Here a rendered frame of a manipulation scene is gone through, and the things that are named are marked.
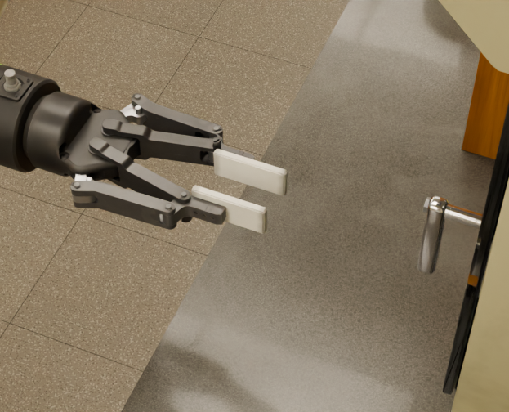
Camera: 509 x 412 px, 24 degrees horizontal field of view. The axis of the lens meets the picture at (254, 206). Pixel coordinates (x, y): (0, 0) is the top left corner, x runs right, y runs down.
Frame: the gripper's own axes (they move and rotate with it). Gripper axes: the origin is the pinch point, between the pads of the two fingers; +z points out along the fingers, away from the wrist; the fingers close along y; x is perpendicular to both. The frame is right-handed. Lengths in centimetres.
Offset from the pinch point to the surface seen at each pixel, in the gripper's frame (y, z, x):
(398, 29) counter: 49, 0, 21
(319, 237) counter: 13.3, 3.1, 20.8
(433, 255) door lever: -0.3, 18.0, 0.0
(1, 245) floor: 56, -81, 115
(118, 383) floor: 36, -43, 115
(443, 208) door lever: 0.0, 18.1, -6.0
